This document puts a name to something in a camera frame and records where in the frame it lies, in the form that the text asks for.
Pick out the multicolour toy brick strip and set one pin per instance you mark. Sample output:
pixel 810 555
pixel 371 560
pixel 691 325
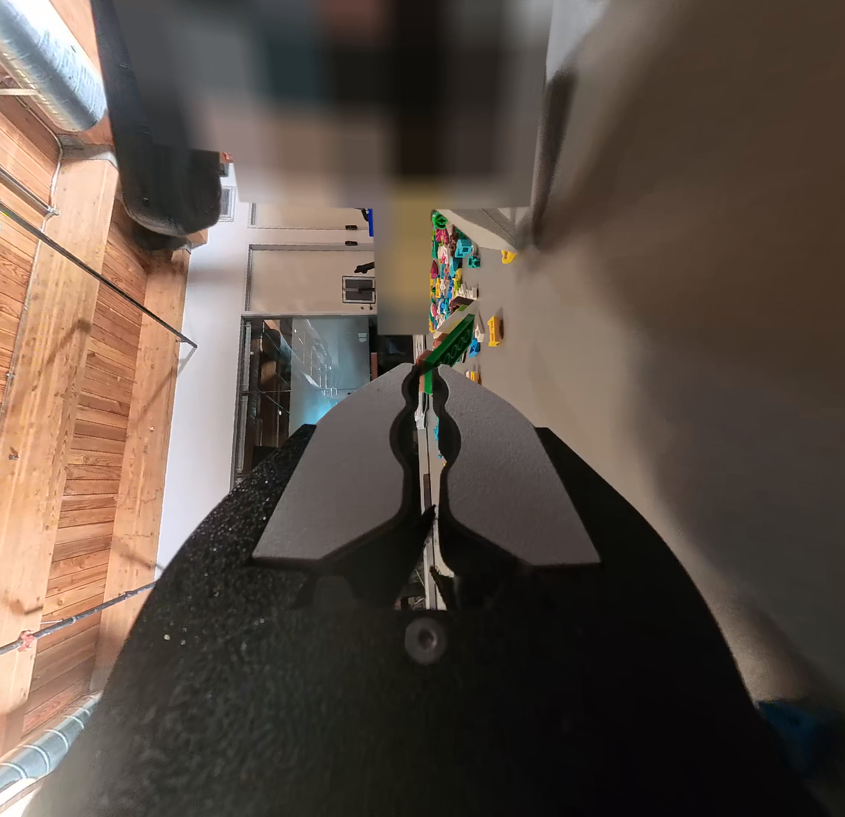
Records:
pixel 452 348

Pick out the grey desk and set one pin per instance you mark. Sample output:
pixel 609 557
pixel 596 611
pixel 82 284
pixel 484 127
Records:
pixel 594 434

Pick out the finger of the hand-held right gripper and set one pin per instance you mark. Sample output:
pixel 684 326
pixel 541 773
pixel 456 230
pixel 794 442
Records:
pixel 660 104

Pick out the wall vent grille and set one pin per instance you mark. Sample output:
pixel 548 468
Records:
pixel 226 204

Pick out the thin metal rod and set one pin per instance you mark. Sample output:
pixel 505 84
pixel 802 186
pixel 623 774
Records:
pixel 99 275

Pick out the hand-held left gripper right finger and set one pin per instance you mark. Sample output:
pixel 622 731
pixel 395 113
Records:
pixel 515 493

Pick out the pile of blue white bricks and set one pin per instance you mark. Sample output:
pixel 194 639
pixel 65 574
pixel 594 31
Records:
pixel 455 269

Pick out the silver ventilation duct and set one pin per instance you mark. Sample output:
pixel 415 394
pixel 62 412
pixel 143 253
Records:
pixel 46 57
pixel 46 744

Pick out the glass partition window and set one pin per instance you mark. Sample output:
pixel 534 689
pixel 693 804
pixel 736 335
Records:
pixel 310 368

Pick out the black ceiling duct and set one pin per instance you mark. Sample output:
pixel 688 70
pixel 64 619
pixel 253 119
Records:
pixel 158 170

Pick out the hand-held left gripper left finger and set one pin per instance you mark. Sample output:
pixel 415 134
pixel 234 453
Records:
pixel 336 487

